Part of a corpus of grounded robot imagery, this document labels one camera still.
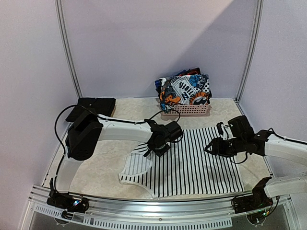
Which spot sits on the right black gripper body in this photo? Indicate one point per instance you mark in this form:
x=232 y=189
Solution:
x=221 y=147

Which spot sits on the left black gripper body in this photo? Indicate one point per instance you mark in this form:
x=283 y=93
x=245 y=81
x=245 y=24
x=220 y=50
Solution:
x=159 y=151

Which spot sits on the black white striped tank top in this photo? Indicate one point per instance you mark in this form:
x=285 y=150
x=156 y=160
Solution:
x=186 y=169

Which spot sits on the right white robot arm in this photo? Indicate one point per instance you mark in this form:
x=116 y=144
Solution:
x=238 y=136

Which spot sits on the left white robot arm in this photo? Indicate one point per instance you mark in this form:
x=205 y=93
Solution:
x=90 y=128

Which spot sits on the pink plastic laundry basket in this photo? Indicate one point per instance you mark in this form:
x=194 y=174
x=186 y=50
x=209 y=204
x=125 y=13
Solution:
x=185 y=110

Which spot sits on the colourful printed clothes pile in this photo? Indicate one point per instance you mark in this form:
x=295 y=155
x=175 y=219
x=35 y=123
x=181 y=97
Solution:
x=189 y=87

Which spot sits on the folded black shirt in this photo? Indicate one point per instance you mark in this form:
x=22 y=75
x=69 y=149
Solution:
x=103 y=106

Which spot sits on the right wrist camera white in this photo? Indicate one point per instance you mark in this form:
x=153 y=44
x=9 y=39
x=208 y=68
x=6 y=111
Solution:
x=223 y=130

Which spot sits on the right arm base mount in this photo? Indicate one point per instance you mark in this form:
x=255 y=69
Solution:
x=256 y=211

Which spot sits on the aluminium front rail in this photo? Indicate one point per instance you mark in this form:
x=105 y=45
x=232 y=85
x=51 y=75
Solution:
x=117 y=214

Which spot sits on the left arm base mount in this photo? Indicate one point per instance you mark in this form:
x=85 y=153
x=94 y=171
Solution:
x=69 y=203

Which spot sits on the right aluminium frame post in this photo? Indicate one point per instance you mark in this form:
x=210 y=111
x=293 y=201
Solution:
x=251 y=49

